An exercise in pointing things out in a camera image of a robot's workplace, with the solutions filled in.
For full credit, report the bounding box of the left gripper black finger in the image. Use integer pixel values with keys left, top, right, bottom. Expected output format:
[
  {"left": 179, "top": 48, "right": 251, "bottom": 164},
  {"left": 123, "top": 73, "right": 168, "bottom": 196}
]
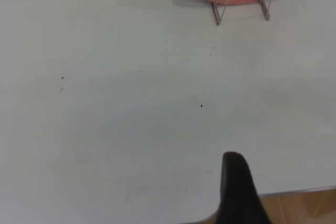
[{"left": 214, "top": 152, "right": 273, "bottom": 224}]

